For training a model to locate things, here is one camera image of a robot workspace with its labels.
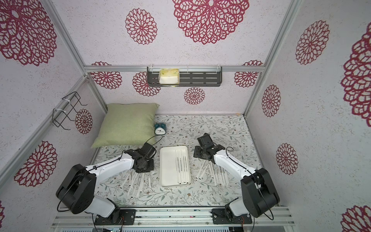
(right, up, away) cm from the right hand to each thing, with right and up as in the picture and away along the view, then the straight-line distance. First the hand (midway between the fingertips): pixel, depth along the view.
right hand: (197, 151), depth 89 cm
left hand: (-29, -11, 0) cm, 31 cm away
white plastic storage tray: (-14, -10, +3) cm, 18 cm away
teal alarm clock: (-26, +14, +16) cm, 33 cm away
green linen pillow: (-47, +17, +9) cm, 50 cm away
